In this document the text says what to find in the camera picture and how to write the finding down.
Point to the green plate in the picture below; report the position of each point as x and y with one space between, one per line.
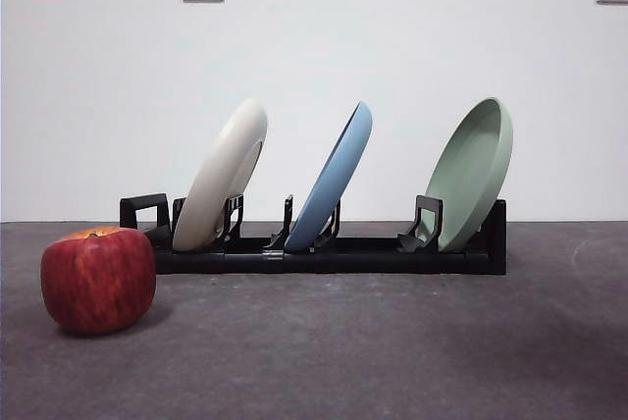
471 174

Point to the cream yellow plate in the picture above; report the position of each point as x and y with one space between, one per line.
216 184

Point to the black plate rack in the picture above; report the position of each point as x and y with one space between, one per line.
353 260

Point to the blue plate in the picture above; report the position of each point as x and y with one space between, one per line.
333 179

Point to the red apple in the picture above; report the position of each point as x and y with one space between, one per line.
98 282

